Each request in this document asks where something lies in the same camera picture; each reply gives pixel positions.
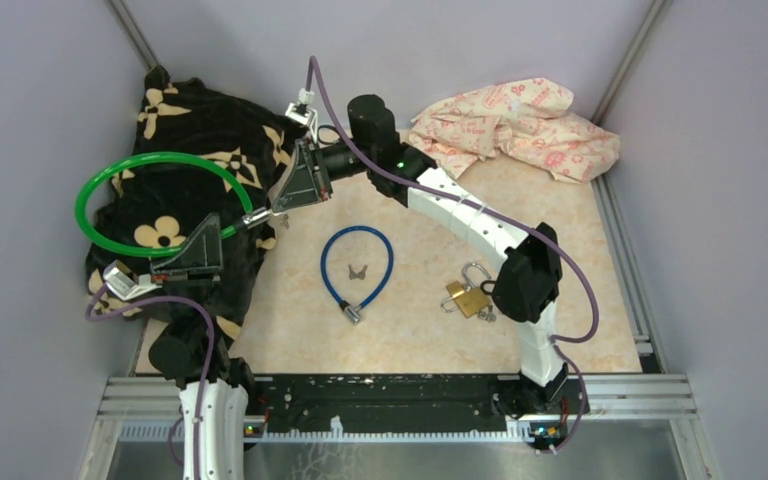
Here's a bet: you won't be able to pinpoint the purple cable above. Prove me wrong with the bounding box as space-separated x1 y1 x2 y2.
304 55 603 455
84 284 218 480

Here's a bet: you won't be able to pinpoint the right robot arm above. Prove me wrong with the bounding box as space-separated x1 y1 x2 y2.
268 94 568 412

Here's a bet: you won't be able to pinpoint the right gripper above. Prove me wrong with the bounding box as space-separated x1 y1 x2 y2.
271 139 373 215

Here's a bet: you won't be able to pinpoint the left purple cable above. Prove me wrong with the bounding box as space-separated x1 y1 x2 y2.
84 284 218 480

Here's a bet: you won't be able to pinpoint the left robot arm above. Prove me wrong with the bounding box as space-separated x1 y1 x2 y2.
149 213 260 479

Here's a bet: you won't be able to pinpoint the green cable lock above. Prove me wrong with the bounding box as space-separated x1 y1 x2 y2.
73 151 255 259

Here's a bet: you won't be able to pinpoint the blue cable lock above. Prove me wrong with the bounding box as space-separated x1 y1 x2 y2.
318 225 395 326

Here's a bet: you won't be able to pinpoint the crumpled printed paper bag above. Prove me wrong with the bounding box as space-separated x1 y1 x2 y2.
407 78 621 184

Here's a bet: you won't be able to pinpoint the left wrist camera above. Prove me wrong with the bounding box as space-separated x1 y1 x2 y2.
102 261 160 301

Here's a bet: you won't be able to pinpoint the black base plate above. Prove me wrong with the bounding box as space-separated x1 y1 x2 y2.
246 373 582 434

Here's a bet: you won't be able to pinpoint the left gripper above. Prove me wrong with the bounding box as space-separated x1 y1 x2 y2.
149 213 222 342

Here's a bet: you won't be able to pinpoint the black floral blanket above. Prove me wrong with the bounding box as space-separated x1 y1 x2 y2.
93 66 306 341

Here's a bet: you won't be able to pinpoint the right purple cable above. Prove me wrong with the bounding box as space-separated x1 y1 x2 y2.
304 55 603 455

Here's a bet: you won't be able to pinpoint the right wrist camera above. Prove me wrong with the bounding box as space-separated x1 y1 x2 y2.
285 88 319 145

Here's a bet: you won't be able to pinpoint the small brass padlock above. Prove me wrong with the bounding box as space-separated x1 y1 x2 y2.
440 281 468 313

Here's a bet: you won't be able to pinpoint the blue lock keys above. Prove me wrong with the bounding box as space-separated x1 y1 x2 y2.
348 264 368 280

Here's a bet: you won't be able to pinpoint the aluminium frame rail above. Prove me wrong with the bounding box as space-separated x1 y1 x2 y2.
97 374 698 444

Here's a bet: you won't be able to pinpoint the large brass padlock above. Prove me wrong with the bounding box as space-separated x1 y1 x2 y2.
460 262 496 323

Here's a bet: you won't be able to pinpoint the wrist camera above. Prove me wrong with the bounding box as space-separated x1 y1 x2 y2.
285 88 319 145
102 261 160 301

